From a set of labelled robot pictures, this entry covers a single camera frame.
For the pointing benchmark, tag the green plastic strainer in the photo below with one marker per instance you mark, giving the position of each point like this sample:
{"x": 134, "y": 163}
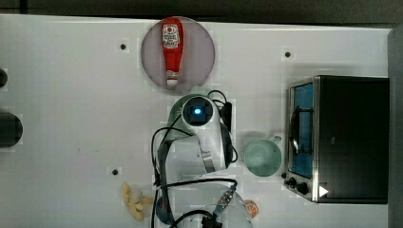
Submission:
{"x": 179, "y": 130}

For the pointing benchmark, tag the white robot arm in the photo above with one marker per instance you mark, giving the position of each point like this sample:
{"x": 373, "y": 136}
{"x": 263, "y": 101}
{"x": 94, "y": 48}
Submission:
{"x": 197, "y": 144}

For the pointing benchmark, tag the grey round plate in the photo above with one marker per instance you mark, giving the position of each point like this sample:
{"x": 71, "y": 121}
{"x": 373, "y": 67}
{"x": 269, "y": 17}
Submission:
{"x": 198, "y": 56}

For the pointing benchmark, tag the green plastic cup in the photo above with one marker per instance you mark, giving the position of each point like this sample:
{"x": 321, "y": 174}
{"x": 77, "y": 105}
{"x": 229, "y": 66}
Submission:
{"x": 262, "y": 157}

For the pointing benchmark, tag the red ketchup bottle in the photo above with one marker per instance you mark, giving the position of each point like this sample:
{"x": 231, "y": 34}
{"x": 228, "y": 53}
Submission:
{"x": 172, "y": 42}

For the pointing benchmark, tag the blue bowl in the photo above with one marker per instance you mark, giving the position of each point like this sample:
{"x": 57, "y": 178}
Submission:
{"x": 160, "y": 211}

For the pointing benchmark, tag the orange slice toy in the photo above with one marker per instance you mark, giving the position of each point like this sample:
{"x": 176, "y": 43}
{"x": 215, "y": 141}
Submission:
{"x": 251, "y": 207}

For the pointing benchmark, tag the yellow banana peel toy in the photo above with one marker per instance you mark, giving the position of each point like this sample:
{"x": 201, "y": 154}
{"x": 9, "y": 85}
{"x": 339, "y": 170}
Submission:
{"x": 135, "y": 201}

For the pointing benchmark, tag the black toaster oven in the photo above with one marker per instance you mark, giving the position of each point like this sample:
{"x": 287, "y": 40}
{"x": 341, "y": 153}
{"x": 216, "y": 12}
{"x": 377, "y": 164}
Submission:
{"x": 337, "y": 147}

